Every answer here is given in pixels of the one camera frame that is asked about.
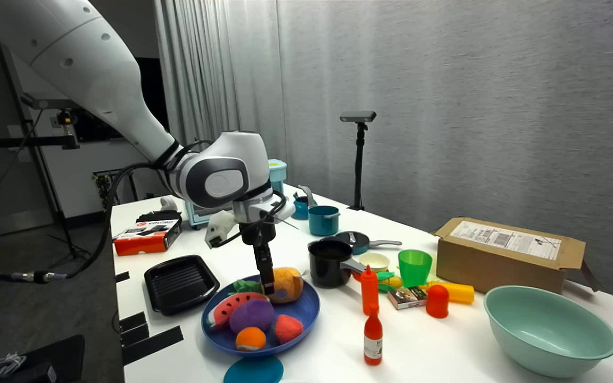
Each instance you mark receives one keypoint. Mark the short red squeeze bottle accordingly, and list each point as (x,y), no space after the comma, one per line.
(438,303)

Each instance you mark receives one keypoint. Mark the green toy vegetable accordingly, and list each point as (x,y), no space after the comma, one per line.
(383,278)

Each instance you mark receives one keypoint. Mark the pale cream small dish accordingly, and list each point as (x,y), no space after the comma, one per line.
(375,260)

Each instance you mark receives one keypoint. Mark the red flat box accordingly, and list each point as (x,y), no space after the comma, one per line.
(143,246)

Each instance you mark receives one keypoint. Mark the small printed picture box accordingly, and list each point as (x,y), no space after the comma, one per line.
(405,299)

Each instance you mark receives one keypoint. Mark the orange pineapple plush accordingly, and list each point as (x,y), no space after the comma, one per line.
(288,284)

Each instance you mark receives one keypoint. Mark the grey curtain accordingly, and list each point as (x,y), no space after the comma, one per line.
(208,65)

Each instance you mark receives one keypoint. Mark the green plastic cup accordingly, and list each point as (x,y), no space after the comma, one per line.
(415,270)

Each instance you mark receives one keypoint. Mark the small yellow toy piece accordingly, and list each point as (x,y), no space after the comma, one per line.
(395,281)

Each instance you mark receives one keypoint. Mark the black tape strip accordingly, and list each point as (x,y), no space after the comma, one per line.
(133,320)
(134,337)
(151,346)

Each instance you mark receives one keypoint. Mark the orange squeeze bottle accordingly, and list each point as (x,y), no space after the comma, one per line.
(370,294)

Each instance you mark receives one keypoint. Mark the teal toy pot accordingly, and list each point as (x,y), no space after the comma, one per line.
(325,223)

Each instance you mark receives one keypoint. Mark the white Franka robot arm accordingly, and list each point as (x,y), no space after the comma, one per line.
(73,56)

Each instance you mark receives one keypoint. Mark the small red sauce bottle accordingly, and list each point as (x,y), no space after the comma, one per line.
(374,343)

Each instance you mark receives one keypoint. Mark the black rectangular tray plate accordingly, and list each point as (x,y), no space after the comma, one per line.
(179,284)

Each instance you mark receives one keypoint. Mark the black tripod stand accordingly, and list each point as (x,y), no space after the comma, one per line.
(359,163)

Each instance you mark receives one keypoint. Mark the watermelon slice plush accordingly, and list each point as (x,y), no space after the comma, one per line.
(229,310)

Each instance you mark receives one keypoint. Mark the red strawberry plush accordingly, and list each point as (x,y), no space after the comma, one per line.
(288,329)

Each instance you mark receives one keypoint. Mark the purple eggplant plush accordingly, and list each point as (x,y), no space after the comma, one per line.
(251,315)

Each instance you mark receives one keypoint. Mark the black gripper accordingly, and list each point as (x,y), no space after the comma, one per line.
(260,237)

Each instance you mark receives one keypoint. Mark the black metal frame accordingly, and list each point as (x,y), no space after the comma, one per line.
(105,186)

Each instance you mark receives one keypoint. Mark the brown cardboard box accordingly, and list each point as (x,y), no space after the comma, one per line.
(490,267)

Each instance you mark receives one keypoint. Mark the black bar camera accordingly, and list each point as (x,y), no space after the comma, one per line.
(359,116)

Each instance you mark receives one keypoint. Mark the small black frying pan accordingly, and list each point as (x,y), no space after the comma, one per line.
(356,241)

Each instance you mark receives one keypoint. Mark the blue round plate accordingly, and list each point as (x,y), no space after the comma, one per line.
(308,310)

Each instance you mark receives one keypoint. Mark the small teal disc plate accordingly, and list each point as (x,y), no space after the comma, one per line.
(254,372)

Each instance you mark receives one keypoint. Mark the mint green bowl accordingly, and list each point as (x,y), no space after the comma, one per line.
(547,332)

